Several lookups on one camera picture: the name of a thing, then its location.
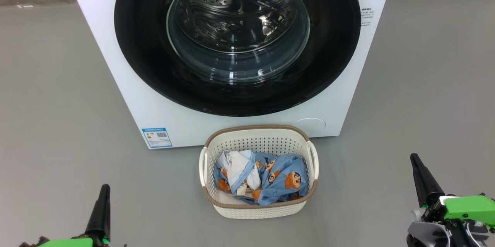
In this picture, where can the blue energy label sticker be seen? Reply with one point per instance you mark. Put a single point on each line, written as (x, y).
(156, 137)

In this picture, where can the cream laundry basket brown rim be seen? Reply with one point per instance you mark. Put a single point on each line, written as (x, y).
(255, 142)

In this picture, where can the white front-load washing machine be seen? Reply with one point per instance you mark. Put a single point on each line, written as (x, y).
(185, 123)

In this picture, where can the round white filter cover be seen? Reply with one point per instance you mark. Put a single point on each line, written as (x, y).
(309, 124)

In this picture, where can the blue cartoon print garment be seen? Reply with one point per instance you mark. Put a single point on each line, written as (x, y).
(286, 177)

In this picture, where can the cream cartoon garment blue trim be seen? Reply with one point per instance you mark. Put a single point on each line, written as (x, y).
(238, 169)

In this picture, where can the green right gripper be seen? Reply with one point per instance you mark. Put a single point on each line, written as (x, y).
(468, 208)

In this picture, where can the black round glass washer door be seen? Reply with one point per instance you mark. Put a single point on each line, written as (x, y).
(147, 65)

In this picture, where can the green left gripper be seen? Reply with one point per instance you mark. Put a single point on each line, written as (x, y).
(69, 243)

